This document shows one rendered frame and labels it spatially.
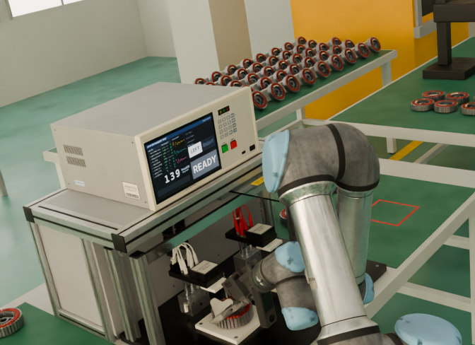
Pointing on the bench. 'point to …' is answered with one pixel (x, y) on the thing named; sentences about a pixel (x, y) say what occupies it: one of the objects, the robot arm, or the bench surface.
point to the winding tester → (103, 167)
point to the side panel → (72, 280)
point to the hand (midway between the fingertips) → (230, 310)
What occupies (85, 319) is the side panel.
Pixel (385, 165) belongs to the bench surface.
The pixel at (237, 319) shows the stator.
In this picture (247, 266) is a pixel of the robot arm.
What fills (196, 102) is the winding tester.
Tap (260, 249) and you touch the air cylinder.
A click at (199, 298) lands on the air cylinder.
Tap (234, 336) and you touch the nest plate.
